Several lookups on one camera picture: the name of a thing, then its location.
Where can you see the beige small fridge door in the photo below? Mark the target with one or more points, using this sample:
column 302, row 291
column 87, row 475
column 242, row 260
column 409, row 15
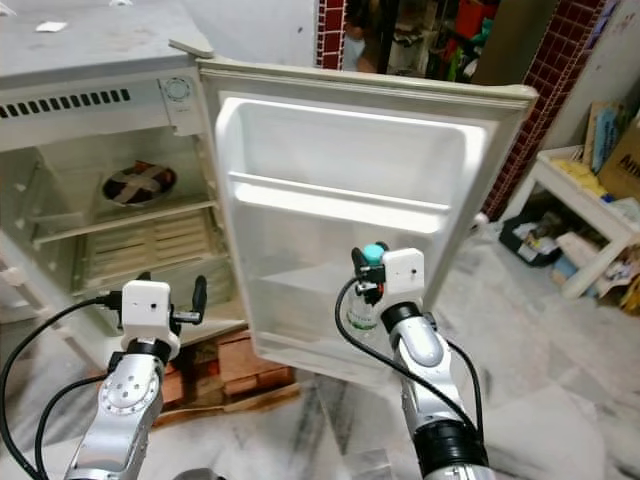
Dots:
column 350, row 150

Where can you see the wide red tile pillar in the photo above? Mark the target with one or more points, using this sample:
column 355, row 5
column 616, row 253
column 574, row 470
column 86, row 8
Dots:
column 550, row 80

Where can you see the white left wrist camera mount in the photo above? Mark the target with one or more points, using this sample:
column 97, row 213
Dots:
column 150, row 308

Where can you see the brown door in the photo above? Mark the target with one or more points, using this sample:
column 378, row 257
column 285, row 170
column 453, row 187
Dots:
column 510, row 40

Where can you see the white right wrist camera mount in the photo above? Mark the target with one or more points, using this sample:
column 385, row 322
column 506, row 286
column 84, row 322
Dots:
column 403, row 272

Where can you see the red brick stack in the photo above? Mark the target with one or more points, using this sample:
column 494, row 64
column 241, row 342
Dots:
column 230, row 365

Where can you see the narrow red tile pillar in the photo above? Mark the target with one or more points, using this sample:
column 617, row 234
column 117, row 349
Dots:
column 330, row 30

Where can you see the clear bottle teal cap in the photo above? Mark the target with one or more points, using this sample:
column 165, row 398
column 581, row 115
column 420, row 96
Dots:
column 374, row 252

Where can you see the wooden pallet board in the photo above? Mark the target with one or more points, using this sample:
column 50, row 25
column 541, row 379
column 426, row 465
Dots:
column 250, row 402

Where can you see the white slatted crisper cover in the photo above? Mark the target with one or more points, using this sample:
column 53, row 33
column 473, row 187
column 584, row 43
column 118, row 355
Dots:
column 145, row 250

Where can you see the small white paper slip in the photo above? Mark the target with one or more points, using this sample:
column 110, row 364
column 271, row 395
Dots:
column 50, row 26

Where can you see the black storage tray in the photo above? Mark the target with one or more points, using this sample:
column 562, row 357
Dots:
column 520, row 245

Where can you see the white side table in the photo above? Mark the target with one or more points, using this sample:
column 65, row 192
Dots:
column 590, row 265

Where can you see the white fridge shelf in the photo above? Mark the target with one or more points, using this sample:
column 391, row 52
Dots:
column 125, row 222

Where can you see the dark patterned bowl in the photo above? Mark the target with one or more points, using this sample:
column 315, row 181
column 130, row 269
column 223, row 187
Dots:
column 138, row 185

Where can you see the beige small fridge body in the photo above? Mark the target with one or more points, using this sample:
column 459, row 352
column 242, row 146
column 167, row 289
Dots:
column 80, row 120

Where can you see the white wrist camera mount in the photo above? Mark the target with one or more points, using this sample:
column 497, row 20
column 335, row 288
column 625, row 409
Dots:
column 150, row 308
column 403, row 272

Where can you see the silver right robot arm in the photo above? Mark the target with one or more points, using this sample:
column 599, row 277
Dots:
column 420, row 345

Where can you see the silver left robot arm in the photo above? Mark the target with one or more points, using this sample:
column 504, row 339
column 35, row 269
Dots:
column 125, row 395

